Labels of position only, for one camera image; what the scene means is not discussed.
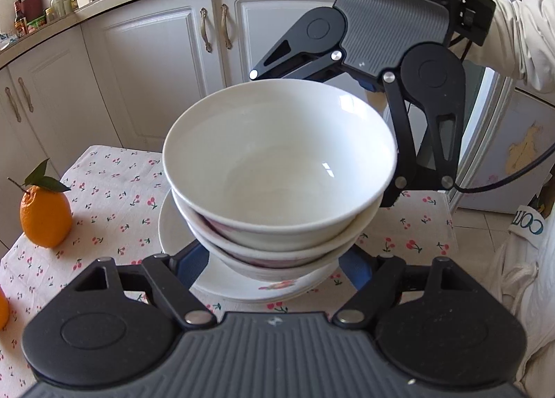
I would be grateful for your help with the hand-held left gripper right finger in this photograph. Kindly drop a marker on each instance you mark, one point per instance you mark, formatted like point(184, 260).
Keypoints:
point(355, 270)

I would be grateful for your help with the green can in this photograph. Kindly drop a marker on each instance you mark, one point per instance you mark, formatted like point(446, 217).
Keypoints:
point(37, 22)

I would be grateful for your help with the knobbed orange fruit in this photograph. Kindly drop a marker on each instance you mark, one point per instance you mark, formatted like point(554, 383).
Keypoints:
point(2, 309)

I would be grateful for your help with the orange with green leaf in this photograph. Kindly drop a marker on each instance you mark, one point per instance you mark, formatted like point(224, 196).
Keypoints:
point(45, 216)

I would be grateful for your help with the dark red knife block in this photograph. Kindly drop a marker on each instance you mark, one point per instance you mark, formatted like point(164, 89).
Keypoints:
point(34, 5)

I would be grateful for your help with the cherry print tablecloth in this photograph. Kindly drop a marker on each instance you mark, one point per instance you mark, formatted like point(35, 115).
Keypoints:
point(112, 207)

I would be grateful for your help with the clear glass bottle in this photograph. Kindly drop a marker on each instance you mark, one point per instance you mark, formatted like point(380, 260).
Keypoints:
point(57, 4)

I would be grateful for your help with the white ceramic bowl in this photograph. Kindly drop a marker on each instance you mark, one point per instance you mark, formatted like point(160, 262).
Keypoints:
point(303, 270)
point(282, 244)
point(277, 163)

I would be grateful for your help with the person's right forearm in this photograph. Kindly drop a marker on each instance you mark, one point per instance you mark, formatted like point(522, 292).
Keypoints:
point(520, 42)

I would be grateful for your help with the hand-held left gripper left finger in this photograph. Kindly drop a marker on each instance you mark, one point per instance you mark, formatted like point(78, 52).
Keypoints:
point(193, 265)

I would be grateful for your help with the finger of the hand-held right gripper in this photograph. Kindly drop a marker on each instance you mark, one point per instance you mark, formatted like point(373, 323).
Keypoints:
point(277, 60)
point(402, 142)

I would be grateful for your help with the white bag on floor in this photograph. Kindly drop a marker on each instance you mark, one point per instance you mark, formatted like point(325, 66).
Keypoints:
point(524, 315)

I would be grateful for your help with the white door with peeled patch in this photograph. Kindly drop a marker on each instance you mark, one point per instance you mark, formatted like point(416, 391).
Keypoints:
point(498, 133)

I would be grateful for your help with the white plate with fruit print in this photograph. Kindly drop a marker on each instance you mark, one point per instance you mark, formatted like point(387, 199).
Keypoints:
point(167, 246)

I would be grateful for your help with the dark soy sauce bottle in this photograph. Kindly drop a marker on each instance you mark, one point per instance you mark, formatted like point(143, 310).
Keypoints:
point(19, 21)

